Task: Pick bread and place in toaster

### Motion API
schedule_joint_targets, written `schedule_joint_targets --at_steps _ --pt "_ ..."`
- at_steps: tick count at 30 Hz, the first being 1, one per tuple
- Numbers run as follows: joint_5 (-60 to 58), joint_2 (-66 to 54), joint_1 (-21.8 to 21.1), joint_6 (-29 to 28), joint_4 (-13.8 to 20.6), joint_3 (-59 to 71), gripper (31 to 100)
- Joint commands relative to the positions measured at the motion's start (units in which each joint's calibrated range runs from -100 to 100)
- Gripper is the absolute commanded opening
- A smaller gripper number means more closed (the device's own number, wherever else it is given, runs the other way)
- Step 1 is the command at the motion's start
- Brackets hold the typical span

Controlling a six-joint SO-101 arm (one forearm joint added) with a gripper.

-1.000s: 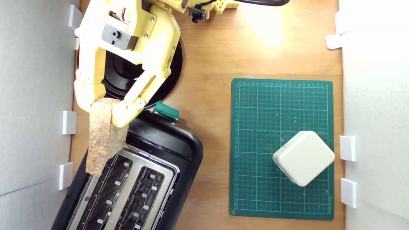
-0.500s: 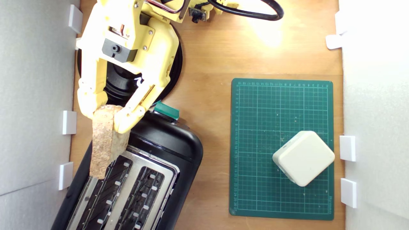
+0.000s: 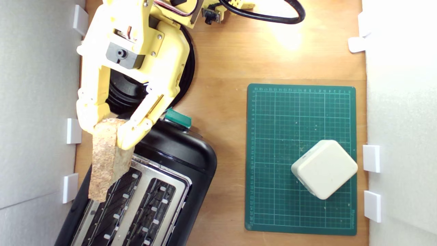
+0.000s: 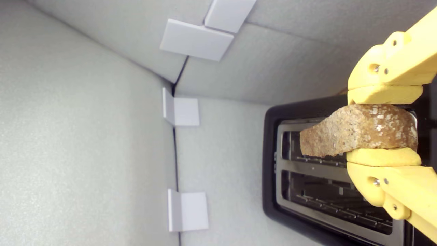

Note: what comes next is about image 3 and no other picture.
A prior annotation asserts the black two-slot toaster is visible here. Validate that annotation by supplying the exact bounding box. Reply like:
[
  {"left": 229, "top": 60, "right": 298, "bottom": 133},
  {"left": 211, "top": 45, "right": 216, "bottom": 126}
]
[{"left": 55, "top": 112, "right": 218, "bottom": 246}]

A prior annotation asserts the yellow wrist camera housing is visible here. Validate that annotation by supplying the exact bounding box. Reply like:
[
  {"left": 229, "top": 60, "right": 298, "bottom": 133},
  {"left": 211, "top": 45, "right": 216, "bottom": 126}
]
[{"left": 201, "top": 3, "right": 228, "bottom": 25}]

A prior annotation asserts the brown bread slice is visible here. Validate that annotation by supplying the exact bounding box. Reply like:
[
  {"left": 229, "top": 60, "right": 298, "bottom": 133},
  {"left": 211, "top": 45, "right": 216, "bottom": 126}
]
[{"left": 88, "top": 118, "right": 135, "bottom": 203}]

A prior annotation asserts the green cutting mat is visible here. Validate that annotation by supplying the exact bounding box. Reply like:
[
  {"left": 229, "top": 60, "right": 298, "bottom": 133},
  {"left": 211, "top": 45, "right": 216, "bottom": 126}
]
[{"left": 245, "top": 83, "right": 357, "bottom": 236}]

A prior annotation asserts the white wall clip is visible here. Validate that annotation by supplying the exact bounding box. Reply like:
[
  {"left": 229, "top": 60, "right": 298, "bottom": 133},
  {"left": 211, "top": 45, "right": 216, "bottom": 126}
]
[
  {"left": 66, "top": 118, "right": 83, "bottom": 145},
  {"left": 72, "top": 4, "right": 89, "bottom": 37},
  {"left": 348, "top": 36, "right": 366, "bottom": 54},
  {"left": 62, "top": 173, "right": 79, "bottom": 204},
  {"left": 363, "top": 145, "right": 381, "bottom": 174},
  {"left": 357, "top": 11, "right": 369, "bottom": 37},
  {"left": 364, "top": 190, "right": 382, "bottom": 223}
]

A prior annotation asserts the green toaster lever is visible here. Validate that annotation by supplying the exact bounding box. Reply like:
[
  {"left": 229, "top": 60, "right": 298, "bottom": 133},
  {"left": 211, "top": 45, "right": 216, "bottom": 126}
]
[{"left": 164, "top": 108, "right": 192, "bottom": 129}]

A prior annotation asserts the white square block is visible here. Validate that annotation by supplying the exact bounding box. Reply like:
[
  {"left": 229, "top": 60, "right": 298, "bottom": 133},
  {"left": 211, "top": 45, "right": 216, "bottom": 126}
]
[{"left": 291, "top": 139, "right": 358, "bottom": 200}]

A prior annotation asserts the black cable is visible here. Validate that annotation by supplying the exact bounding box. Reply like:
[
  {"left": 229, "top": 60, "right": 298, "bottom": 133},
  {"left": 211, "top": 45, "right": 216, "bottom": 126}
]
[{"left": 218, "top": 0, "right": 306, "bottom": 25}]

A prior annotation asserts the black round plate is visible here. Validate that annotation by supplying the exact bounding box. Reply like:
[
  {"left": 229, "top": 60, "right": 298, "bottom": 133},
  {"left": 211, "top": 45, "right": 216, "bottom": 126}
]
[{"left": 105, "top": 25, "right": 196, "bottom": 117}]

